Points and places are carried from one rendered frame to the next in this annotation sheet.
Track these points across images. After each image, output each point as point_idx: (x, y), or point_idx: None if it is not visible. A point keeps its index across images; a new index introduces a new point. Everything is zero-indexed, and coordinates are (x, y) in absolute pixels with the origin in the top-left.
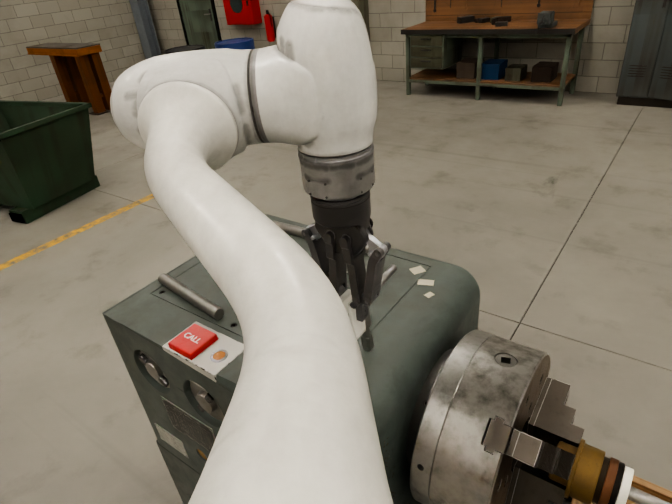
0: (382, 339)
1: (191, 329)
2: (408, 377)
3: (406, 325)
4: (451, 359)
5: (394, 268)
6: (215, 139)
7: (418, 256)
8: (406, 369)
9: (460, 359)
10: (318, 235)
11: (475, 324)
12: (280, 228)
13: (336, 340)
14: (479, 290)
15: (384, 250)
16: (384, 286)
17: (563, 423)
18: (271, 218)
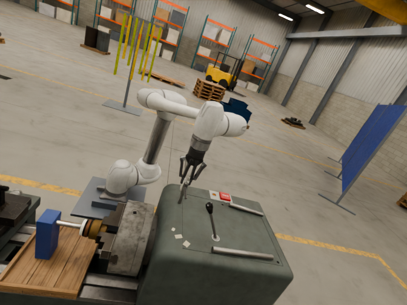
0: (177, 206)
1: (229, 198)
2: (163, 204)
3: (172, 213)
4: (152, 209)
5: (185, 196)
6: None
7: (192, 255)
8: (164, 204)
9: (149, 209)
10: (201, 163)
11: (149, 265)
12: (178, 106)
13: (161, 99)
14: (154, 258)
15: (180, 157)
16: (192, 230)
17: (104, 236)
18: (283, 268)
